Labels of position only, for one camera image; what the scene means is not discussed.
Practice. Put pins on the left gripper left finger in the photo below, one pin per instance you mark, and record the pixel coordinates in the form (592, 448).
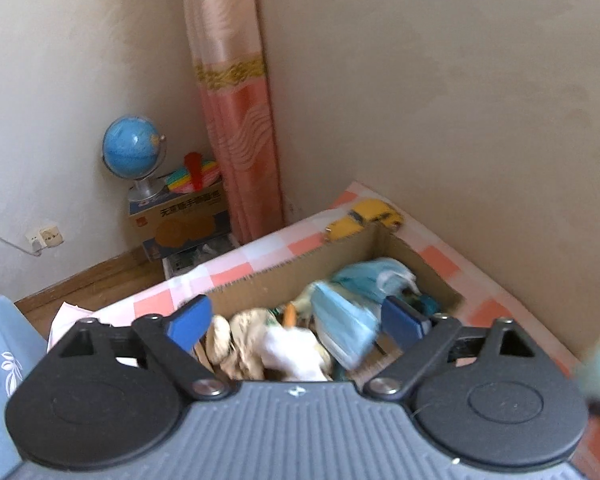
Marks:
(169, 341)

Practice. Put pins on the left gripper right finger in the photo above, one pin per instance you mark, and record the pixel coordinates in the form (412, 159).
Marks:
(425, 342)

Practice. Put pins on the cream drawstring pouch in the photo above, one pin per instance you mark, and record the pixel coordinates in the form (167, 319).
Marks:
(231, 346)

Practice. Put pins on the light blue face mask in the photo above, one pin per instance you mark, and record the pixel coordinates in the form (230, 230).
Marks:
(378, 279)

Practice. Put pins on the blue face mask stack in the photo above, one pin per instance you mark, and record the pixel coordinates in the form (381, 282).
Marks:
(346, 323)

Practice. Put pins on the white tissue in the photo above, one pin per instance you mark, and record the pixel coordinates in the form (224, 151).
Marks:
(294, 352)

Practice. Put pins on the checkered tablecloth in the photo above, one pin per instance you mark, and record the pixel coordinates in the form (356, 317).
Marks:
(484, 299)

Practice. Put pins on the open cardboard box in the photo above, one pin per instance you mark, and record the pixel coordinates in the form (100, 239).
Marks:
(279, 284)

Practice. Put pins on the orange cardboard box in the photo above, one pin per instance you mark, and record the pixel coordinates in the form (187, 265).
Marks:
(173, 221)

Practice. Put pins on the yellow toy car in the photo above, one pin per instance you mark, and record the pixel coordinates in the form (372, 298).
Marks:
(364, 214)

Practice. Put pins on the blue cushion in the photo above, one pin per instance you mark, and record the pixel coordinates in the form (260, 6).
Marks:
(21, 348)

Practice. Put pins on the rainbow pop toy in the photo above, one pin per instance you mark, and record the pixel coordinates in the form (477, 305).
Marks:
(196, 174)

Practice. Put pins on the blue desk globe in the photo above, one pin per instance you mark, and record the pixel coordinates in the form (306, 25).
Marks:
(132, 149)

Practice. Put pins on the pink orange curtain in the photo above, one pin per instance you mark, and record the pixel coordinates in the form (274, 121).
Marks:
(225, 39)

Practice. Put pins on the wall outlet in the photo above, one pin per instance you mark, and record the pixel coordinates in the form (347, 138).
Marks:
(49, 236)

